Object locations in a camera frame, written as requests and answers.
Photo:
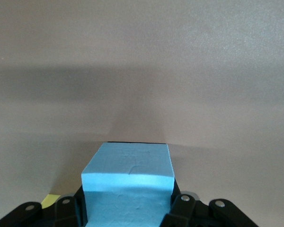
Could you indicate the blue foam block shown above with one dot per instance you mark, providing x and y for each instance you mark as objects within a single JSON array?
[{"x": 127, "y": 194}]

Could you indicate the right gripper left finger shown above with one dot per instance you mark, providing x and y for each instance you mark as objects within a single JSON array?
[{"x": 66, "y": 210}]

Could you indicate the brown paper table cover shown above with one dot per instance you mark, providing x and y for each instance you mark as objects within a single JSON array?
[{"x": 132, "y": 59}]

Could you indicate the yellow foam block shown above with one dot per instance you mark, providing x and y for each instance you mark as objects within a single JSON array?
[{"x": 49, "y": 199}]

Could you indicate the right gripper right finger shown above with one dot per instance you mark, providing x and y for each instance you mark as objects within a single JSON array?
[{"x": 189, "y": 210}]

